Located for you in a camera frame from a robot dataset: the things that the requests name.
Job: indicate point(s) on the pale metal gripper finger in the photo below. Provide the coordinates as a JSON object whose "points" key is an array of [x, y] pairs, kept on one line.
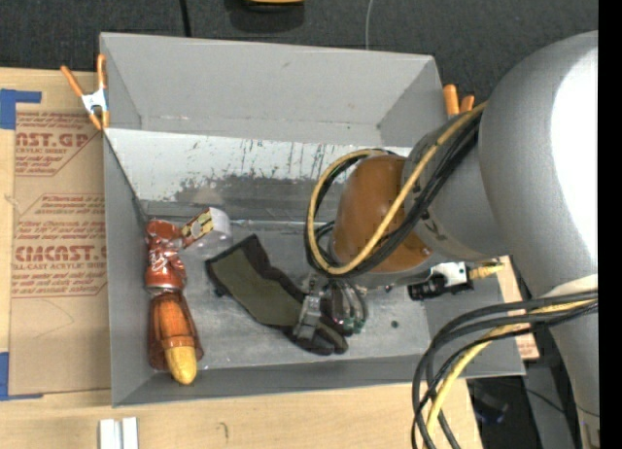
{"points": [[310, 308], [306, 332]]}

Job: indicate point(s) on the olive and brown cloth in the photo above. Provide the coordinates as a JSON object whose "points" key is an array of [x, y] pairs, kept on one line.
{"points": [[252, 282]]}

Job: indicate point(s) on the orange bottle with yellow cap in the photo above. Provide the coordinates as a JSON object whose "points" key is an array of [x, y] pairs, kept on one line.
{"points": [[170, 330]]}

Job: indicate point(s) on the crushed red soda can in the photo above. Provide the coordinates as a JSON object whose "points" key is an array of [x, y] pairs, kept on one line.
{"points": [[162, 262]]}

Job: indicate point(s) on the grey metal bin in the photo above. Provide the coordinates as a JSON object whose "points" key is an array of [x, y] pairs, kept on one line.
{"points": [[272, 97]]}

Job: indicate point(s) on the brown cardboard board red print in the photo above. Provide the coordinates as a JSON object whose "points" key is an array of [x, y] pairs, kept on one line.
{"points": [[53, 291]]}

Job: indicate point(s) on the black cylinder on white bracket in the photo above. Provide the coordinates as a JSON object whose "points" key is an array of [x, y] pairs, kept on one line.
{"points": [[439, 283]]}

